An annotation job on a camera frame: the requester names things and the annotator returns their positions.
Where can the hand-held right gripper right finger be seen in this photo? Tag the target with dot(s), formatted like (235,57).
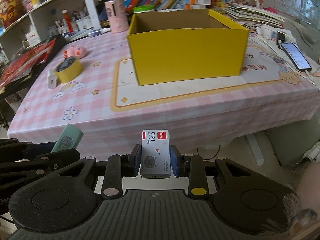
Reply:
(174,161)

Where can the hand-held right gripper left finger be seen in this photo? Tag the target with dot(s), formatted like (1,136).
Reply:
(136,161)

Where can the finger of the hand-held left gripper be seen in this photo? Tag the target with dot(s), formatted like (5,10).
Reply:
(50,163)
(37,149)

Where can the white staples box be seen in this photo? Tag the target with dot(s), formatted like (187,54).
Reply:
(155,152)

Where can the white charger block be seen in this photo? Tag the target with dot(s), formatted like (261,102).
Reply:
(52,82)

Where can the yellow tape roll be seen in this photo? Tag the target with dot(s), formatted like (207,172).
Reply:
(70,75)

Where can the grey blue toy car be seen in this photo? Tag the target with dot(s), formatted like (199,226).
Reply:
(66,63)

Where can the small pink plush chick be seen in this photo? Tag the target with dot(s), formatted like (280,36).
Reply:
(76,52)

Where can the yellow cardboard box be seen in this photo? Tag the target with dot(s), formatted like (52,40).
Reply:
(185,55)

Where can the pink checked tablecloth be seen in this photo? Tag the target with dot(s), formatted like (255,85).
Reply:
(87,100)

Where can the red paper decoration pack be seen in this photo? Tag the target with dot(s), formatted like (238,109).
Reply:
(27,60)

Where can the black electronic keyboard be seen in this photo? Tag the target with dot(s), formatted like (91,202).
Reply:
(57,45)

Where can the white drinking straws box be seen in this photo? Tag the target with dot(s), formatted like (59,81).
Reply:
(32,39)

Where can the orange fortune god box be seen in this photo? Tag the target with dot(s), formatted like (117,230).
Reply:
(11,10)

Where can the pink humidifier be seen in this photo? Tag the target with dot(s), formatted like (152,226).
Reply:
(117,20)

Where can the white jar with green lid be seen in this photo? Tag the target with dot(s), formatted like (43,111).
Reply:
(143,8)

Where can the white shelf unit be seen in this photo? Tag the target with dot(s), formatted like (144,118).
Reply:
(90,5)

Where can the white orange blue carton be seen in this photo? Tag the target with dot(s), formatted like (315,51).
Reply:
(186,6)
(197,0)

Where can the black smartphone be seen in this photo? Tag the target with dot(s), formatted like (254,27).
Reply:
(296,56)

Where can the stack of papers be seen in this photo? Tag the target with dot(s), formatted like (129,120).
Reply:
(255,17)

